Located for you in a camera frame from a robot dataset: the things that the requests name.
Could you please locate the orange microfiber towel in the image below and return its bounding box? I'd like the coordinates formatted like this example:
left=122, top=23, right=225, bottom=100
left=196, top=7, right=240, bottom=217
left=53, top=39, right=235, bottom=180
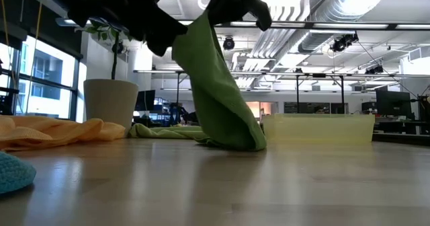
left=0, top=114, right=126, bottom=152

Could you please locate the blue microfiber towel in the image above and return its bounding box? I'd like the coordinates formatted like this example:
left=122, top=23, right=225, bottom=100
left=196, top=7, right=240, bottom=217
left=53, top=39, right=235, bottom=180
left=0, top=151, right=37, bottom=195

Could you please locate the white round ceiling lamp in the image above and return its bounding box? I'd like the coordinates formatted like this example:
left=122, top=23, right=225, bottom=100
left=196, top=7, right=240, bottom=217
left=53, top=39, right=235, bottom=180
left=197, top=0, right=216, bottom=11

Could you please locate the green leafy plant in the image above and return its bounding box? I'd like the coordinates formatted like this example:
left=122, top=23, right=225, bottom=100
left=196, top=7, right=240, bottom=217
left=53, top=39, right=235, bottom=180
left=75, top=19, right=134, bottom=81

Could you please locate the small black computer monitor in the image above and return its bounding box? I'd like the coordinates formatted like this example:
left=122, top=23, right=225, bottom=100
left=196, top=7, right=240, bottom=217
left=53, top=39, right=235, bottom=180
left=134, top=89, right=156, bottom=112

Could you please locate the white plant pot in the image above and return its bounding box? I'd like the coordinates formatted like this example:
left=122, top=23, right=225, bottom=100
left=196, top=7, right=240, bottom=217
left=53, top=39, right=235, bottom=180
left=83, top=79, right=139, bottom=135

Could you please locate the large window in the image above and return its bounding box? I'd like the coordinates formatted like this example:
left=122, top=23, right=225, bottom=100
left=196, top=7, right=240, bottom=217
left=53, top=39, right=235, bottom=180
left=0, top=34, right=83, bottom=123

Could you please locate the yellow translucent plastic bin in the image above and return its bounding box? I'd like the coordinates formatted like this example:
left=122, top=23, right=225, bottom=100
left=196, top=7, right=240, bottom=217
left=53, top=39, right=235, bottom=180
left=262, top=113, right=376, bottom=143

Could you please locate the large black computer monitor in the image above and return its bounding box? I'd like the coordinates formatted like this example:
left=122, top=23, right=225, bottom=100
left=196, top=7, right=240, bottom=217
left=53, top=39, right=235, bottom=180
left=375, top=90, right=413, bottom=120

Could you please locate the dark office desk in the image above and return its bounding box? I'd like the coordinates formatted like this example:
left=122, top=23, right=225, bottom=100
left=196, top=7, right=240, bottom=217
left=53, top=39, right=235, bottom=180
left=372, top=116, right=430, bottom=136

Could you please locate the round black ceiling camera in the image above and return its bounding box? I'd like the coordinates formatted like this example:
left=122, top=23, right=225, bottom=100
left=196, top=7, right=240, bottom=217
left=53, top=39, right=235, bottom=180
left=222, top=36, right=235, bottom=51

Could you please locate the black metal gantry frame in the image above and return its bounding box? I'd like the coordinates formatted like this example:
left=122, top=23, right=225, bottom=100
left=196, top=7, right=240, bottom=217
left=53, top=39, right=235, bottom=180
left=175, top=71, right=192, bottom=114
left=294, top=73, right=346, bottom=115

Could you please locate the silver ventilation duct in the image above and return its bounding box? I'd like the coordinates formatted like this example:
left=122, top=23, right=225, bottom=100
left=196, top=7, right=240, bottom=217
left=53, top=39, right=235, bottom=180
left=297, top=0, right=392, bottom=54

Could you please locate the black ceiling camera cluster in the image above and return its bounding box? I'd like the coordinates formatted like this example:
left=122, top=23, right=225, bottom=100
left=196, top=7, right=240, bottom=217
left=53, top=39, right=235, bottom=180
left=330, top=32, right=359, bottom=53

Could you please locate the yellow hanging cable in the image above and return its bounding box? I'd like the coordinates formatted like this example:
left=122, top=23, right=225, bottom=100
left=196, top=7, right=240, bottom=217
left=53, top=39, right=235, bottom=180
left=0, top=0, right=17, bottom=89

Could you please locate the black aluminium table frame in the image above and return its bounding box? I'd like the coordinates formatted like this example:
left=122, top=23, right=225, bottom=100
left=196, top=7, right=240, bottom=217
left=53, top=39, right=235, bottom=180
left=372, top=131, right=430, bottom=147

